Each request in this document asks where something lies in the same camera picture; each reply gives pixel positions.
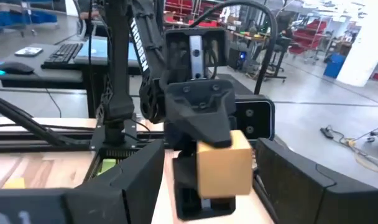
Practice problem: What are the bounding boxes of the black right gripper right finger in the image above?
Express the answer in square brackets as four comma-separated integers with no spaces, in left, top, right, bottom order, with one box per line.
[254,138,369,224]

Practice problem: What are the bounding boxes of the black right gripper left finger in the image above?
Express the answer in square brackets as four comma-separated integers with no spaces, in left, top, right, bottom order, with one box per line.
[63,139,165,224]

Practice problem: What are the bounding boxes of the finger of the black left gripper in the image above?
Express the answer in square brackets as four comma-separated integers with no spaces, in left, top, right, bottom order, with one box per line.
[172,155,236,221]
[164,78,237,149]

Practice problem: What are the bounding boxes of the green wooden block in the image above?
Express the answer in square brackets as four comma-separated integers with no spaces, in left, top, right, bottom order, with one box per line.
[97,158,118,175]

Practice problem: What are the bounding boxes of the black plastic basket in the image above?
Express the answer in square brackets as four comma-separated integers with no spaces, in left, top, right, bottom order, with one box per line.
[83,147,137,184]

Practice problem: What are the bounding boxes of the red storage shelf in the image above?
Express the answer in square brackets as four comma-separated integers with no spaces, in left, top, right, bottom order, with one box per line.
[164,0,223,28]

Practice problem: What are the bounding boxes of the black computer tower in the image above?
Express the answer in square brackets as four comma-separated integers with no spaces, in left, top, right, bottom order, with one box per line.
[228,46,251,72]

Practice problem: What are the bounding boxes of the wooden workbench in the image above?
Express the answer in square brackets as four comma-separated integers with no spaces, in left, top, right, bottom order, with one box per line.
[229,29,270,50]

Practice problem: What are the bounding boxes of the laptop with blue screen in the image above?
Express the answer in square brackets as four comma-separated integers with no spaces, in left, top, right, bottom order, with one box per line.
[73,37,140,68]

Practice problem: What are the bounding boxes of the black office chair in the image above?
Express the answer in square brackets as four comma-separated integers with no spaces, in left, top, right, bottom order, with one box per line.
[263,9,297,83]

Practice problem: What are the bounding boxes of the black keyboard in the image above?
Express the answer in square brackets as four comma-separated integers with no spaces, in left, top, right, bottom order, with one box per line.
[40,42,84,70]

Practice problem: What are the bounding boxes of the grey desk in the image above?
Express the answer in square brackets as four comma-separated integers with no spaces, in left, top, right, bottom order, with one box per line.
[0,35,143,119]

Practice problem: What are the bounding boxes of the blue bin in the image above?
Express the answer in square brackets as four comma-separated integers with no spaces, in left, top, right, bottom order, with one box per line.
[323,52,347,79]

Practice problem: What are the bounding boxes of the red bin rack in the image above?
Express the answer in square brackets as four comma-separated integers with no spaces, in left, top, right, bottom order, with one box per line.
[287,18,330,57]

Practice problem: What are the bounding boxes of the smartphone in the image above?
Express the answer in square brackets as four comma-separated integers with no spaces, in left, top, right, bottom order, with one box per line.
[14,46,44,58]

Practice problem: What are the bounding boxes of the white pillar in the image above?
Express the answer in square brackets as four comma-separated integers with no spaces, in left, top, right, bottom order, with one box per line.
[336,0,378,88]

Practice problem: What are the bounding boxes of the black computer mouse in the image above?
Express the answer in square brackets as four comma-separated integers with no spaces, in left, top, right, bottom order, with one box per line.
[0,61,35,75]

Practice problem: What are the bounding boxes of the blue storage shelf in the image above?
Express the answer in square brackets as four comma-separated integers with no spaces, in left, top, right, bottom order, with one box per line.
[0,2,58,29]

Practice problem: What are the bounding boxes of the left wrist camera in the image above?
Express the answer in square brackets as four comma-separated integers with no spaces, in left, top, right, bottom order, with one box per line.
[234,94,276,141]

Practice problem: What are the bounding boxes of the floor cables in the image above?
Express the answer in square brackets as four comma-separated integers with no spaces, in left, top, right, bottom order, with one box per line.
[319,123,378,174]

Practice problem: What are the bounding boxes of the black camera cable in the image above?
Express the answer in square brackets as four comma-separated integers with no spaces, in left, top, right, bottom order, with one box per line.
[188,0,279,96]

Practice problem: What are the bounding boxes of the black aluminium frame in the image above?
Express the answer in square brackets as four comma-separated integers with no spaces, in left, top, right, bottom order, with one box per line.
[0,91,165,153]

